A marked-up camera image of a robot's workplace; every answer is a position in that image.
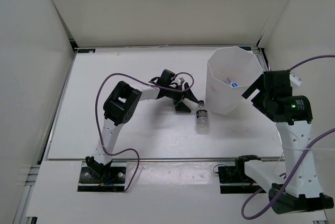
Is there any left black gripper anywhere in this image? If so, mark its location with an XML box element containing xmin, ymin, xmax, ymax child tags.
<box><xmin>165</xmin><ymin>82</ymin><xmax>199</xmax><ymax>113</ymax></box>

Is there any clear bottle black cap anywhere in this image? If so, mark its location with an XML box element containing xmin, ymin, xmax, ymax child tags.
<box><xmin>196</xmin><ymin>100</ymin><xmax>209</xmax><ymax>134</ymax></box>

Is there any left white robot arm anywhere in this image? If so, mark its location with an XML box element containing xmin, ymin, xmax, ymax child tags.
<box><xmin>86</xmin><ymin>77</ymin><xmax>199</xmax><ymax>182</ymax></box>

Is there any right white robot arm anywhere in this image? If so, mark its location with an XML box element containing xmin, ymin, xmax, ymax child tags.
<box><xmin>235</xmin><ymin>70</ymin><xmax>334</xmax><ymax>220</ymax></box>

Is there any white octagonal bin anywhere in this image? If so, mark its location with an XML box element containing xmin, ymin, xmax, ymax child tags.
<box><xmin>205</xmin><ymin>46</ymin><xmax>263</xmax><ymax>115</ymax></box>

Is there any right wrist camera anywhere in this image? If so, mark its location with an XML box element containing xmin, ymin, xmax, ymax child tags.
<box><xmin>263</xmin><ymin>70</ymin><xmax>302</xmax><ymax>97</ymax></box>

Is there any aluminium frame rail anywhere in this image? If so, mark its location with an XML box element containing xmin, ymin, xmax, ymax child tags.
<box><xmin>251</xmin><ymin>47</ymin><xmax>271</xmax><ymax>71</ymax></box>

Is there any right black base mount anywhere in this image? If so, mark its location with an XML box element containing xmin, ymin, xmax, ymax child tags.
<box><xmin>213</xmin><ymin>155</ymin><xmax>265</xmax><ymax>194</ymax></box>

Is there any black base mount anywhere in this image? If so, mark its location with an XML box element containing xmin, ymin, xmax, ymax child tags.
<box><xmin>213</xmin><ymin>155</ymin><xmax>265</xmax><ymax>194</ymax></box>
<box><xmin>77</xmin><ymin>162</ymin><xmax>127</xmax><ymax>193</ymax></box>

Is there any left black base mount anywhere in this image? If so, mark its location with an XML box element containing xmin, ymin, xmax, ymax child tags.
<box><xmin>77</xmin><ymin>162</ymin><xmax>127</xmax><ymax>193</ymax></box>

